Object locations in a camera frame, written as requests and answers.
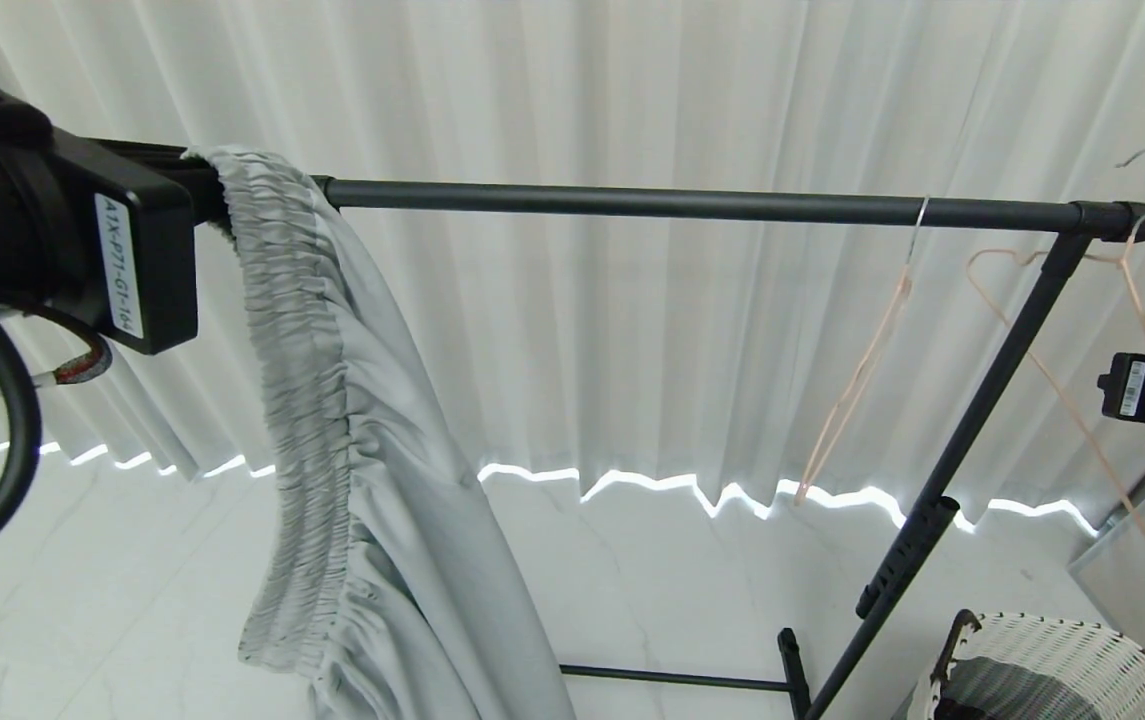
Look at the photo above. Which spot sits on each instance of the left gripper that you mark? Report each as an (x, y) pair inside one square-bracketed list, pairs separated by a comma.
[(82, 230)]

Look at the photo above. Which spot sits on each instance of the pink clothes hanger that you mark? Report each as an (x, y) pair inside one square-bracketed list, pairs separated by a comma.
[(1082, 426), (902, 290)]

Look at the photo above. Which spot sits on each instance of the white laundry basket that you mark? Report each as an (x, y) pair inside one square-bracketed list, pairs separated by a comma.
[(1082, 660)]

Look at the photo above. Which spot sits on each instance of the black clothes rack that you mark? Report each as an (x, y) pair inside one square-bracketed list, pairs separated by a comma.
[(632, 203)]

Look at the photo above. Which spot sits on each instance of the white curtain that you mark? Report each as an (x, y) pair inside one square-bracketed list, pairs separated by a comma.
[(582, 350)]

